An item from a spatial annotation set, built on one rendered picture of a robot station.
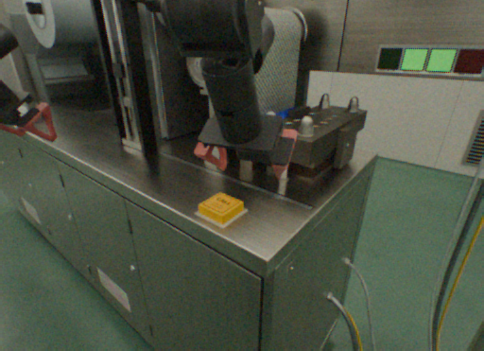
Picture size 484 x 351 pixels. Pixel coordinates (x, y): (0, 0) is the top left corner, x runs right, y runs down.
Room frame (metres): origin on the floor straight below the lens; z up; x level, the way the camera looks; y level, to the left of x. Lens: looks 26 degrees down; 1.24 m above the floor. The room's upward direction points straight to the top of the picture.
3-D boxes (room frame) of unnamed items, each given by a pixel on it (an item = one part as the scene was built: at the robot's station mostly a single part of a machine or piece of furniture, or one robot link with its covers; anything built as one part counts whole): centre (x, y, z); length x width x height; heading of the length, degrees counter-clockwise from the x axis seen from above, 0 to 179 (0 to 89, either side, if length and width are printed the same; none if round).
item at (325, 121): (0.80, -0.23, 1.00); 0.40 x 0.16 x 0.06; 141
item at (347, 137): (0.76, -0.31, 0.96); 0.10 x 0.03 x 0.11; 141
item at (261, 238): (1.41, 0.72, 0.88); 2.52 x 0.66 x 0.04; 51
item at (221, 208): (0.51, 0.04, 0.91); 0.07 x 0.07 x 0.02; 51
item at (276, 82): (0.85, -0.11, 1.11); 0.23 x 0.01 x 0.18; 141
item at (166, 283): (1.42, 0.71, 0.43); 2.52 x 0.64 x 0.86; 51
